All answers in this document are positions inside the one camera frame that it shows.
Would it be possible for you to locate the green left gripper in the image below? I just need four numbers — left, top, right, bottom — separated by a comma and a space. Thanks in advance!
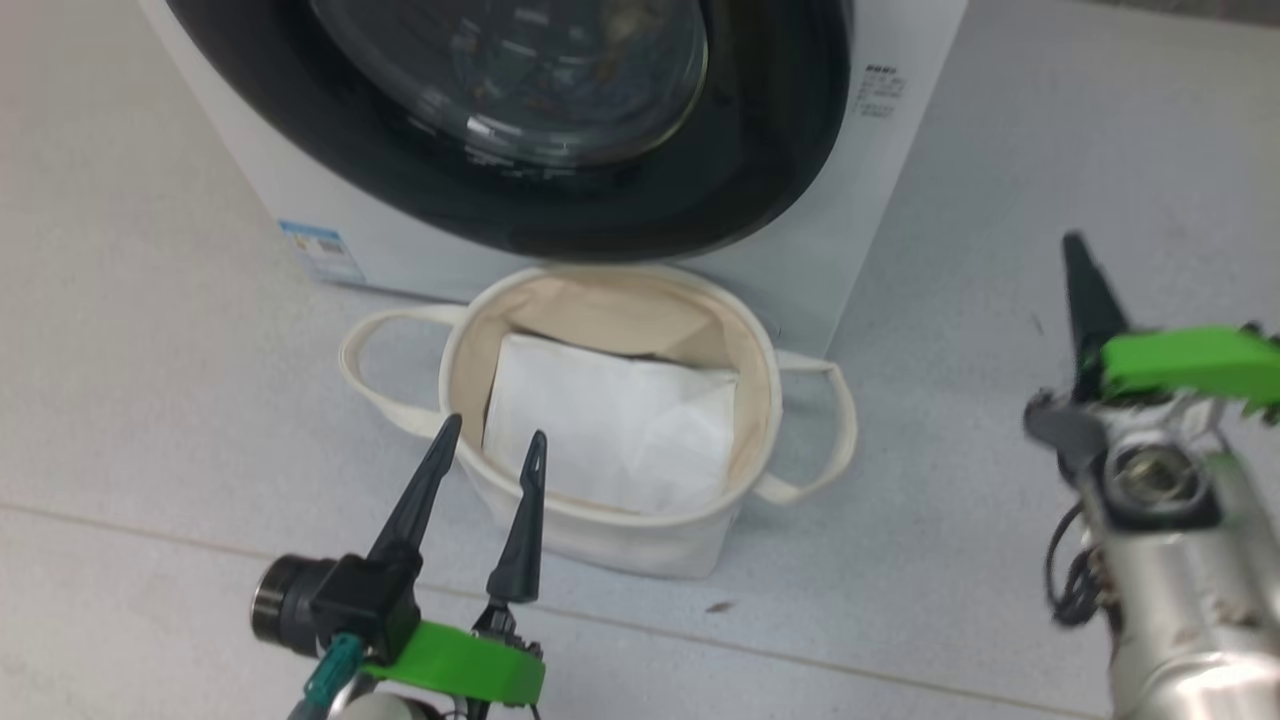
360, 414, 549, 707

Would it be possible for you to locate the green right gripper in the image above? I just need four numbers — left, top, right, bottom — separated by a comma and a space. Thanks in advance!
1062, 231, 1280, 421

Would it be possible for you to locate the black round glass washer door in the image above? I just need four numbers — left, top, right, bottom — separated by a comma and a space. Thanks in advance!
165, 0, 856, 263

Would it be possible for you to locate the cream canvas laundry basket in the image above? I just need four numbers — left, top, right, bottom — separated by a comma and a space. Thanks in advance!
338, 263, 858, 581

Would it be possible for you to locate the white front-load washing machine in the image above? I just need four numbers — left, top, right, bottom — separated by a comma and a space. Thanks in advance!
140, 0, 969, 359

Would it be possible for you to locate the white liner sheet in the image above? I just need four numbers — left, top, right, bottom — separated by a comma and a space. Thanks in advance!
482, 333, 739, 518

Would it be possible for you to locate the blue energy label sticker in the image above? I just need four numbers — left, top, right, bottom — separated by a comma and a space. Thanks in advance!
278, 219, 367, 287

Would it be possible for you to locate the teal left camera connector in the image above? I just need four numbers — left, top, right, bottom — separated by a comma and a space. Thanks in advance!
290, 632, 363, 720

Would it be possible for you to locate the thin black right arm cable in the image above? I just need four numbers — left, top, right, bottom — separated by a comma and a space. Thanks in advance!
1044, 505, 1103, 628

